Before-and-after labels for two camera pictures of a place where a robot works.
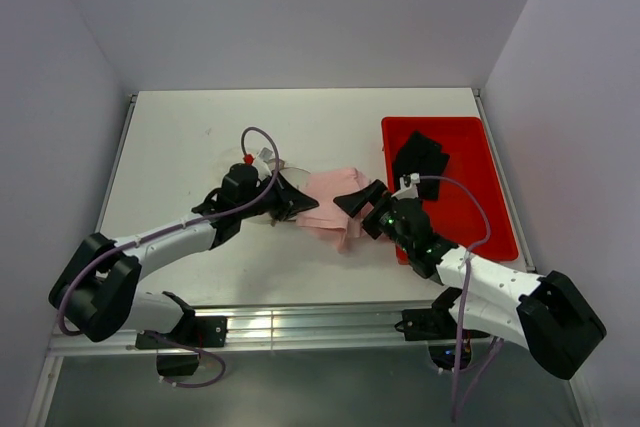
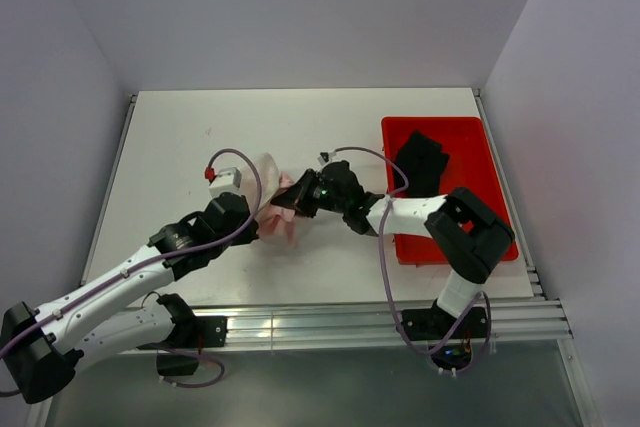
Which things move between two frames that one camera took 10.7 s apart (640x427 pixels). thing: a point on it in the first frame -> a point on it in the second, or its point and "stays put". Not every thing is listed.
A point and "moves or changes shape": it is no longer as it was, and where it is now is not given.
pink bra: x=330 y=215 moves or changes shape
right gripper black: x=355 y=201 -> x=297 y=197
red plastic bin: x=457 y=218 stays put
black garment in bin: x=419 y=154 stays put
